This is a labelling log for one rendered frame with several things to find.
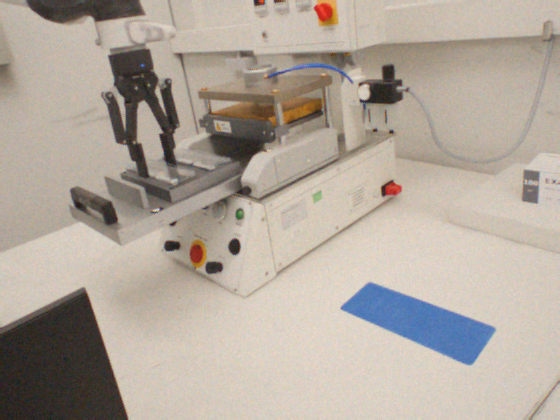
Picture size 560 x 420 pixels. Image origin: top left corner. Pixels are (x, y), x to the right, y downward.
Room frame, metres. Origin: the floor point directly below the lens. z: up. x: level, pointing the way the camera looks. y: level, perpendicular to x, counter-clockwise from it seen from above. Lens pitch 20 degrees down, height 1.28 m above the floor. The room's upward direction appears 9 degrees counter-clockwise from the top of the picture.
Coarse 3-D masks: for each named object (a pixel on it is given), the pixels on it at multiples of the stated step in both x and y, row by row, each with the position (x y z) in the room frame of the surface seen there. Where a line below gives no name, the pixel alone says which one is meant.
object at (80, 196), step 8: (72, 192) 0.82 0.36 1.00; (80, 192) 0.80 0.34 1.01; (88, 192) 0.79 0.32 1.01; (80, 200) 0.80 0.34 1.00; (88, 200) 0.76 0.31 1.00; (96, 200) 0.74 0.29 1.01; (104, 200) 0.74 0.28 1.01; (96, 208) 0.74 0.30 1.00; (104, 208) 0.72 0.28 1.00; (112, 208) 0.73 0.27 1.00; (104, 216) 0.72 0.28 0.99; (112, 216) 0.73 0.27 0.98
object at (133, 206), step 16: (112, 176) 0.86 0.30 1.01; (240, 176) 0.86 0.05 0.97; (112, 192) 0.86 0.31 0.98; (128, 192) 0.80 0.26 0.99; (144, 192) 0.77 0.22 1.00; (208, 192) 0.81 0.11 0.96; (224, 192) 0.83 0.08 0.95; (80, 208) 0.82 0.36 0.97; (128, 208) 0.78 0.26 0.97; (144, 208) 0.77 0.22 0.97; (176, 208) 0.76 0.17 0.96; (192, 208) 0.78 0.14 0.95; (96, 224) 0.76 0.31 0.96; (112, 224) 0.72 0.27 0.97; (128, 224) 0.71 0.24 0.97; (144, 224) 0.72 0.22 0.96; (160, 224) 0.74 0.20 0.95; (112, 240) 0.72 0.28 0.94; (128, 240) 0.70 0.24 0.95
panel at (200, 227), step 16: (208, 208) 0.92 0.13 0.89; (240, 208) 0.84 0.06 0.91; (176, 224) 0.99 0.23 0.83; (192, 224) 0.95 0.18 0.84; (208, 224) 0.90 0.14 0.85; (224, 224) 0.87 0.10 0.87; (240, 224) 0.83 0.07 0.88; (176, 240) 0.97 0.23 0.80; (192, 240) 0.93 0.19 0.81; (208, 240) 0.89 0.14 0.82; (224, 240) 0.85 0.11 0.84; (240, 240) 0.82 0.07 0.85; (176, 256) 0.95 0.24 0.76; (208, 256) 0.87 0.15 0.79; (224, 256) 0.84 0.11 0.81; (240, 256) 0.80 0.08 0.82; (224, 272) 0.82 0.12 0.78; (240, 272) 0.79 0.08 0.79
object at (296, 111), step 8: (240, 104) 1.13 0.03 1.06; (248, 104) 1.11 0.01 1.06; (256, 104) 1.09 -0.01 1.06; (264, 104) 1.05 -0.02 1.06; (272, 104) 1.06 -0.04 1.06; (288, 104) 1.03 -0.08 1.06; (296, 104) 1.02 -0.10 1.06; (304, 104) 1.01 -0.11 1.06; (312, 104) 1.02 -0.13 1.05; (320, 104) 1.04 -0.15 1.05; (216, 112) 1.08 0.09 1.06; (224, 112) 1.06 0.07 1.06; (232, 112) 1.05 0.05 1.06; (240, 112) 1.03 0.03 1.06; (248, 112) 1.02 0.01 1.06; (256, 112) 1.01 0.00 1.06; (264, 112) 0.99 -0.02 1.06; (272, 112) 0.98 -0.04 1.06; (288, 112) 0.97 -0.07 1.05; (296, 112) 0.99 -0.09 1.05; (304, 112) 1.00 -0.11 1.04; (312, 112) 1.02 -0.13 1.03; (320, 112) 1.04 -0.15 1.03; (272, 120) 0.94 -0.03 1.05; (288, 120) 0.97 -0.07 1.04; (296, 120) 0.99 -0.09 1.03; (304, 120) 1.00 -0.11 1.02
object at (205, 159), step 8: (176, 152) 0.98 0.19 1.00; (184, 152) 0.97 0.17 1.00; (192, 152) 0.96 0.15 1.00; (200, 152) 0.96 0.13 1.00; (184, 160) 0.91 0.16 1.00; (192, 160) 0.90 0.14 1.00; (200, 160) 0.89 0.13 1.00; (208, 160) 0.89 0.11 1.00; (216, 160) 0.88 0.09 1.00; (224, 160) 0.87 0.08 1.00
